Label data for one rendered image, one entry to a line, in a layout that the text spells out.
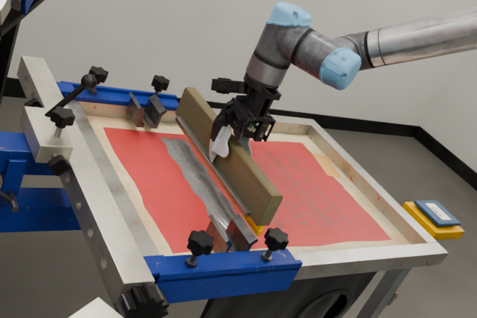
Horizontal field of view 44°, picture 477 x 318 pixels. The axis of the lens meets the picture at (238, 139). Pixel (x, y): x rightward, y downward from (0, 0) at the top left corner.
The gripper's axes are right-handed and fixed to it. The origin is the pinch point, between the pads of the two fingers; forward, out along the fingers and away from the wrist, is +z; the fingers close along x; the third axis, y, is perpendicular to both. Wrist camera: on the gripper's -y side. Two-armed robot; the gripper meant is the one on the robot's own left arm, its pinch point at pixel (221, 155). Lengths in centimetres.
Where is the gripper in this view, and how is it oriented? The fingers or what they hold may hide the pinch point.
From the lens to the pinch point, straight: 127.0
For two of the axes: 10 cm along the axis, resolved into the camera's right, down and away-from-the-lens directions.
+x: 8.0, 0.6, 5.9
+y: 4.6, 5.6, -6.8
